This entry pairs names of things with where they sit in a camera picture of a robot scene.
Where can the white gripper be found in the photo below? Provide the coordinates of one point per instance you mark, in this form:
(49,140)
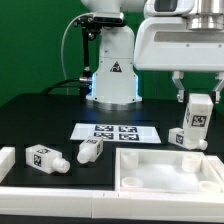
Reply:
(182,35)

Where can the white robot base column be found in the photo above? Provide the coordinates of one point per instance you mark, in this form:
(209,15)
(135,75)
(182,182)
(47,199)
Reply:
(115,84)

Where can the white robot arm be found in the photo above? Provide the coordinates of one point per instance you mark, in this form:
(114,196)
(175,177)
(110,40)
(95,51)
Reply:
(182,36)

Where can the white right fence bar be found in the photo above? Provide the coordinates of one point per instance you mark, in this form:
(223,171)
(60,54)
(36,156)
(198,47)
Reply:
(217,165)

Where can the white fence bar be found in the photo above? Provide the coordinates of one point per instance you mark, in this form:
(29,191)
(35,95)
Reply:
(217,165)
(7,161)
(196,207)

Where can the white marker sheet with tags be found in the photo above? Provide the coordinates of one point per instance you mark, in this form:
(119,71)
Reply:
(116,133)

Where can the white left fence bar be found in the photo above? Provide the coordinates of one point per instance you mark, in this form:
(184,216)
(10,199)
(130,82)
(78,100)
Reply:
(7,161)

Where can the white front fence bar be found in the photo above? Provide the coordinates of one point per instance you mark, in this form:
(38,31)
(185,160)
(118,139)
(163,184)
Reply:
(196,207)

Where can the grey camera on black stand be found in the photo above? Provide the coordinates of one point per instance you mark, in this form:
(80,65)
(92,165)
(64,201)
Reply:
(91,25)

